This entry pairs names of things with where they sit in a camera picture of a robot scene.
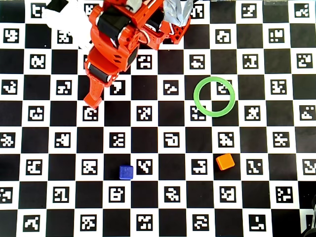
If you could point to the orange cube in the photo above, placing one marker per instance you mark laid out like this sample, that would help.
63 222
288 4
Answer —
225 161

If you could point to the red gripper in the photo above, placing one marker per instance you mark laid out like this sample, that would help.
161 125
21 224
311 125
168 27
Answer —
98 73

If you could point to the black white checkerboard marker mat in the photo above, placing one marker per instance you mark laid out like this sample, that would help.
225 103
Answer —
158 148

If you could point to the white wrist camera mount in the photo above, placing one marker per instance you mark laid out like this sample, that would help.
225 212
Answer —
72 16

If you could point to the blue cube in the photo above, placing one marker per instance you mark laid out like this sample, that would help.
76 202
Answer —
126 172

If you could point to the red robot arm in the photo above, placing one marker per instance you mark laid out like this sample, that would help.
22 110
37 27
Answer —
145 17

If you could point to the grey square pad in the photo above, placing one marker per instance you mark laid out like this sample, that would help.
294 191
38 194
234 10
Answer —
134 5

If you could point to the grey duct tape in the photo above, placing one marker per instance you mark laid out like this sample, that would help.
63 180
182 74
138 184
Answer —
177 12

